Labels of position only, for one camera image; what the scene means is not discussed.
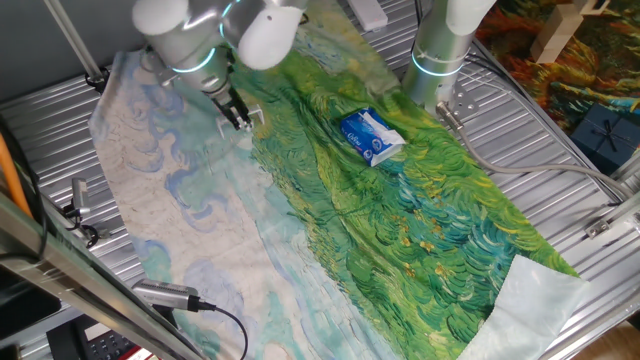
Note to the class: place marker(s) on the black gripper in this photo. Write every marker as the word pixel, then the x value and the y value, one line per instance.
pixel 226 102

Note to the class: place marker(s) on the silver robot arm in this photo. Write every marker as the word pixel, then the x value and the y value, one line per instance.
pixel 190 35

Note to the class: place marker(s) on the white mesh toy goal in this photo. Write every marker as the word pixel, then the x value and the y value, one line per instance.
pixel 259 112

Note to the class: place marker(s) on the blue tissue pack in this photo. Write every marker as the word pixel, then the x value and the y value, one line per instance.
pixel 362 137

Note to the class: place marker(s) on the green blue painted cloth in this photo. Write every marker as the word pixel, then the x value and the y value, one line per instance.
pixel 350 225

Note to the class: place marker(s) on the white power strip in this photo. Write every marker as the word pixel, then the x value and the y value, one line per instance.
pixel 372 15

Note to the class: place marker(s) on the thin metal rod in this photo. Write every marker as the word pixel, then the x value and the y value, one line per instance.
pixel 75 42

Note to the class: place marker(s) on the orange tube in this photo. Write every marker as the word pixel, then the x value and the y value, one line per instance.
pixel 11 180

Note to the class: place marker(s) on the black desk telephone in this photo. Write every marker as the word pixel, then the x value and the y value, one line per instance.
pixel 100 342

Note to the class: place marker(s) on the light wooden block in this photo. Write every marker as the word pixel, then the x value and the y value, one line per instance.
pixel 556 32
pixel 592 5

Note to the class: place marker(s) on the orange painted cloth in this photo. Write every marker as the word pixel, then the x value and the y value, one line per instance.
pixel 600 60

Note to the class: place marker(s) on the dark blue gift box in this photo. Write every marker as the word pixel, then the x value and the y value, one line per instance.
pixel 605 137

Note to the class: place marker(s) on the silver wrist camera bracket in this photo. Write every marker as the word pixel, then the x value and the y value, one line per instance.
pixel 157 70

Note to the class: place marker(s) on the small silver camera on mount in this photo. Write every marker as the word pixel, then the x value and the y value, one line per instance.
pixel 80 192

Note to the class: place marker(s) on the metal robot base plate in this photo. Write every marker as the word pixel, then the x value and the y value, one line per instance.
pixel 462 100

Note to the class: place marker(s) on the aluminium frame bar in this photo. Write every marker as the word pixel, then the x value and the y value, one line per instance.
pixel 75 285

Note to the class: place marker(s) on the metal corner bracket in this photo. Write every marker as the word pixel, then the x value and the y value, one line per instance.
pixel 600 227

